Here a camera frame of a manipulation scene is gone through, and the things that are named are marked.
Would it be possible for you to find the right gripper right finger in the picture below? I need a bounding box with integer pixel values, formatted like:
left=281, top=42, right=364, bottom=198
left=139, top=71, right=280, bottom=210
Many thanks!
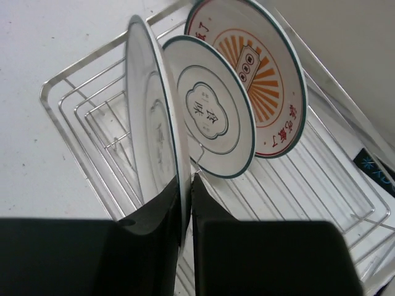
left=191, top=175, right=363, bottom=295

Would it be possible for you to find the metal wire dish rack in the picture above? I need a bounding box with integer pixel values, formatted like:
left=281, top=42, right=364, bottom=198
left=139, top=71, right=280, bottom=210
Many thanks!
left=40, top=8, right=394, bottom=295

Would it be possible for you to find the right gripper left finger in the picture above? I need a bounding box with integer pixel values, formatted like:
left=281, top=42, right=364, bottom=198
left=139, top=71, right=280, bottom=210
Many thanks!
left=1, top=181, right=181, bottom=295

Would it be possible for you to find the orange sunburst pattern plate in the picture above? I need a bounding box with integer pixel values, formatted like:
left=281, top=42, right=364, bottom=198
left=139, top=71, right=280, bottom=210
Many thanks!
left=184, top=1, right=309, bottom=158

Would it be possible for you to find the blue table label sticker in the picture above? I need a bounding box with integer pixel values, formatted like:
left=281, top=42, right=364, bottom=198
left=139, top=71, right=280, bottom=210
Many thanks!
left=354, top=149, right=395, bottom=197

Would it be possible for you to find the white green-rimmed plate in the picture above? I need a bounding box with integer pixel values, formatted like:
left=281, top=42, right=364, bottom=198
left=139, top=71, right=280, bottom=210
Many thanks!
left=163, top=35, right=257, bottom=179
left=125, top=15, right=191, bottom=253

